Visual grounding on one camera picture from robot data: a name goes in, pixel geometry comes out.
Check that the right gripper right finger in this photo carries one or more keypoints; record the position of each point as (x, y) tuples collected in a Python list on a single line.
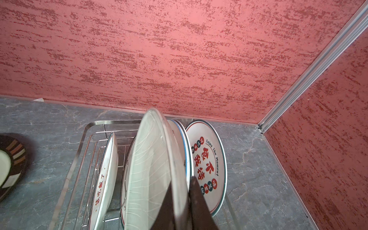
[(201, 218)]

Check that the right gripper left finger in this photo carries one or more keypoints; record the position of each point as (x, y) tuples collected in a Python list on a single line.
[(165, 219)]

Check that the white leaf pattern plate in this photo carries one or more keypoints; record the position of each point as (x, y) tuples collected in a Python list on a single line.
[(155, 164)]

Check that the dark rimmed patterned plate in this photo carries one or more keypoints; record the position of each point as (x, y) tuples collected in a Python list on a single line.
[(13, 163)]

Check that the watermelon print white plate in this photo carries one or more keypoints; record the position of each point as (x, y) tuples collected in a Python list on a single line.
[(182, 139)]

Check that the orange sunburst plate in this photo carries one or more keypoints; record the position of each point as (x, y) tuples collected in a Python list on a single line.
[(124, 183), (105, 184)]

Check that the red character white plate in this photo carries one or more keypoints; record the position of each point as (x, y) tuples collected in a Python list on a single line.
[(209, 161)]

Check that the right corner aluminium profile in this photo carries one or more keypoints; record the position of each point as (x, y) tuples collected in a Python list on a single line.
[(356, 25)]

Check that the metal wire dish rack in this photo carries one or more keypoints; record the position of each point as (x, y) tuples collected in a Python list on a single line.
[(74, 205)]

